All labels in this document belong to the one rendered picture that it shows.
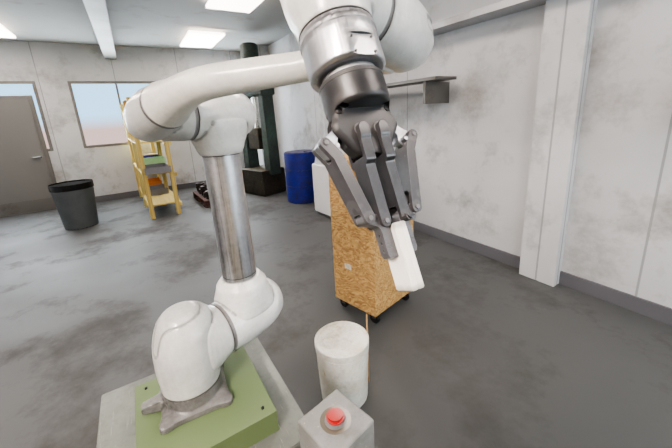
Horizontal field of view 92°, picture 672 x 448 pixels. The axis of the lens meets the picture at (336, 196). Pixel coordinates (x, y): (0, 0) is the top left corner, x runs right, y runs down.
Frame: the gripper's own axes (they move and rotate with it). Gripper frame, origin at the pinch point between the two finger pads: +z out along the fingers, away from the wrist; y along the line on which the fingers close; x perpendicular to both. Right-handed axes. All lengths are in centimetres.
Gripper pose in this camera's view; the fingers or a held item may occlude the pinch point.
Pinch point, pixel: (400, 255)
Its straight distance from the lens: 35.1
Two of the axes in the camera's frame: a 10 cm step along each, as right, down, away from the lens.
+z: 2.6, 9.6, -1.4
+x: -4.1, 2.4, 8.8
